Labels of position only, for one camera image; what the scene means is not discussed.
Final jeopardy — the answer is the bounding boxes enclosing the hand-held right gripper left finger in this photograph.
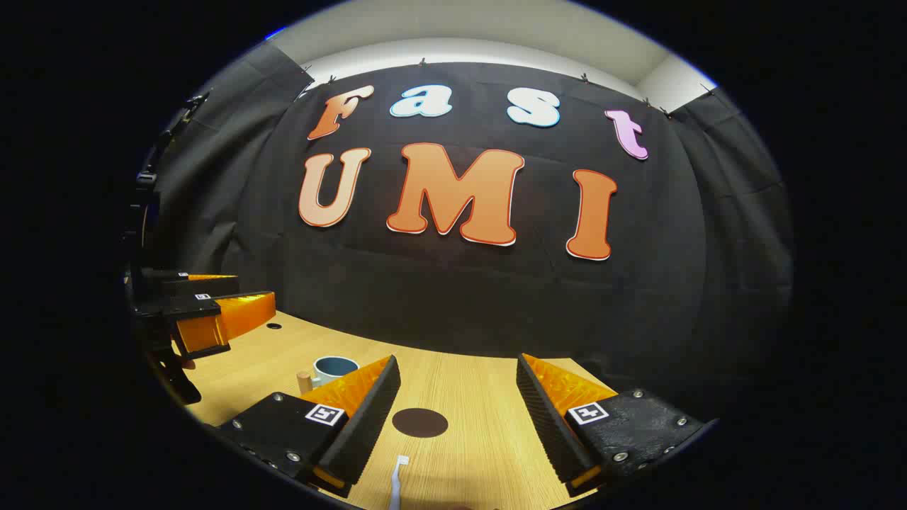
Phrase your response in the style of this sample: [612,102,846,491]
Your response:
[216,354,402,499]

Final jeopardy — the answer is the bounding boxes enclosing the light blue cup wooden handle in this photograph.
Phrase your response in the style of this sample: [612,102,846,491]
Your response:
[296,356,361,395]

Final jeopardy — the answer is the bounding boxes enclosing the wooden desktop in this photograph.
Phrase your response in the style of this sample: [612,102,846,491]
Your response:
[170,310,624,510]

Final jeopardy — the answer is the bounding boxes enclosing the black backdrop cloth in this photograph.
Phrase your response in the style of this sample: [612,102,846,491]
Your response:
[237,60,709,397]

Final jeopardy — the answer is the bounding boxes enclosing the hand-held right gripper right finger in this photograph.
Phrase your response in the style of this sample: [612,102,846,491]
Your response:
[516,353,709,499]

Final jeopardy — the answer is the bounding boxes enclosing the dark brown round coaster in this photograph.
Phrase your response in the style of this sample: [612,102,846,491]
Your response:
[392,408,449,438]

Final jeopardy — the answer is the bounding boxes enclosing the white toothbrush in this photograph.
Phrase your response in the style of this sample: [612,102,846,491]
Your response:
[388,455,410,510]

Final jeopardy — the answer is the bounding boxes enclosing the black side curtain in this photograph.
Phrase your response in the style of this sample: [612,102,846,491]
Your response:
[152,41,312,284]
[670,86,796,404]

